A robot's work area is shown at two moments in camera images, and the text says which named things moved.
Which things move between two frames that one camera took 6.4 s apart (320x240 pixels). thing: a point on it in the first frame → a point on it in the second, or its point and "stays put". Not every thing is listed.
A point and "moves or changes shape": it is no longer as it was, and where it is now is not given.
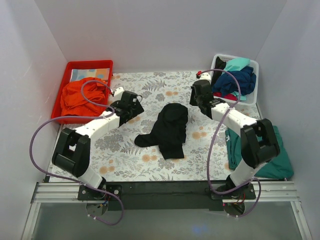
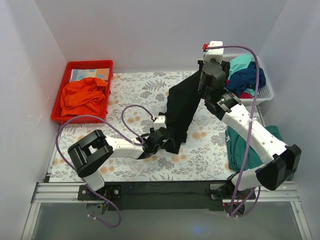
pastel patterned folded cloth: x=78 y=74 stays put
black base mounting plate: x=168 y=195 stays put
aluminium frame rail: x=267 y=192 stays put
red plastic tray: x=56 y=109 stays put
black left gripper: x=136 y=108 → x=165 y=137
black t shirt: x=169 y=132 moves or changes shape
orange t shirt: x=85 y=97 stays put
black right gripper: x=194 y=97 → x=200 y=63
